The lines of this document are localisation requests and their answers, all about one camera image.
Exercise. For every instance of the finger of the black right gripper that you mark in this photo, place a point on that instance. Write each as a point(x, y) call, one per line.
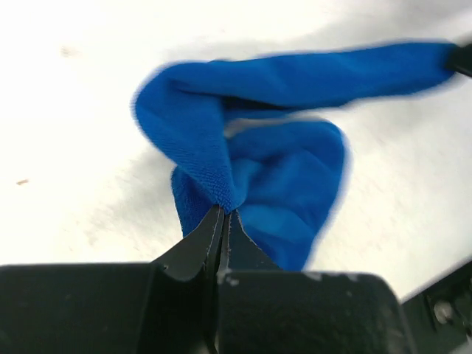
point(460, 60)

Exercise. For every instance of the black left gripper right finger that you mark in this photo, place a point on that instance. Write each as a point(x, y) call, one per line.
point(263, 309)

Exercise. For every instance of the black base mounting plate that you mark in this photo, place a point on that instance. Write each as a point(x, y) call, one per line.
point(439, 316)

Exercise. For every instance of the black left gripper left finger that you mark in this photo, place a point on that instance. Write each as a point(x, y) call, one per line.
point(164, 306)

